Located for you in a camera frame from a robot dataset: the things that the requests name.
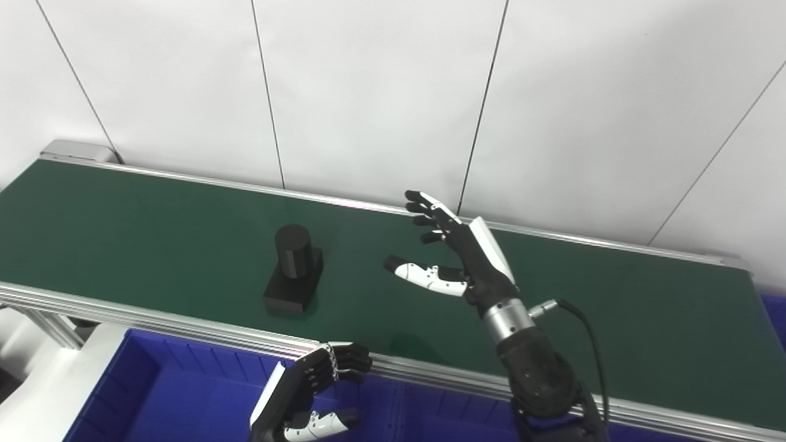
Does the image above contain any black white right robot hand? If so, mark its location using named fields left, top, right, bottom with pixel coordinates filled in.
left=384, top=190, right=519, bottom=314

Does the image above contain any green conveyor belt aluminium frame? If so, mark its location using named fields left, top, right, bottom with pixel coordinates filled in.
left=0, top=157, right=786, bottom=442

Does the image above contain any aluminium conveyor support leg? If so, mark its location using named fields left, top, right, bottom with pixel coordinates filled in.
left=12, top=307, right=84, bottom=349

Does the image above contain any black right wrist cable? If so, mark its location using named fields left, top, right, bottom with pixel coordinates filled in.
left=529, top=299, right=610, bottom=424

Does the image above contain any black cylinder block part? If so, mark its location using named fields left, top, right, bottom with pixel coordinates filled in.
left=263, top=224, right=324, bottom=317

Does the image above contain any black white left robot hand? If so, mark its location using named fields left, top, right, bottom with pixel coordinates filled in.
left=249, top=342, right=373, bottom=442

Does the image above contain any blue plastic bin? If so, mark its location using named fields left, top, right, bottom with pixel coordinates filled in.
left=64, top=330, right=394, bottom=442
left=381, top=374, right=695, bottom=442
left=761, top=293, right=786, bottom=351

